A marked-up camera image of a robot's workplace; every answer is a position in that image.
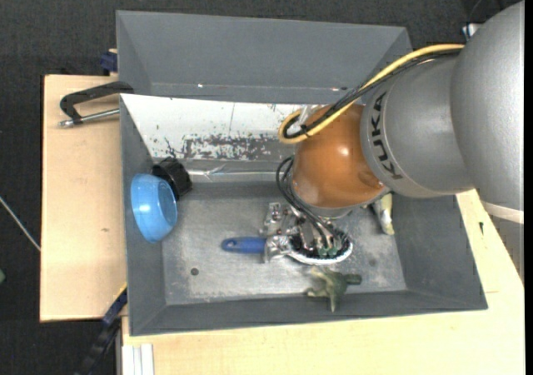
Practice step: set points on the green toy dinosaur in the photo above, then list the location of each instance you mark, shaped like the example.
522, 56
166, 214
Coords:
333, 286

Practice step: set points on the blue plastic bowl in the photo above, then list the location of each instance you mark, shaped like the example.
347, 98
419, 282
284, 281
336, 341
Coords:
152, 206

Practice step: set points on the black ribbed cap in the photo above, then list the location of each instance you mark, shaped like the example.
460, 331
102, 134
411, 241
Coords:
177, 175

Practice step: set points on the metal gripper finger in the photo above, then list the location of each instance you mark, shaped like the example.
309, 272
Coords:
275, 249
276, 215

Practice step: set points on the pale yellow-white toy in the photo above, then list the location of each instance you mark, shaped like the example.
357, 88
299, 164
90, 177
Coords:
385, 215

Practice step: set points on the grey metal bin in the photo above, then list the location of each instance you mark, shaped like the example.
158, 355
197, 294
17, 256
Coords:
233, 52

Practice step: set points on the pale wood board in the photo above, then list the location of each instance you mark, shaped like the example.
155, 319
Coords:
79, 198

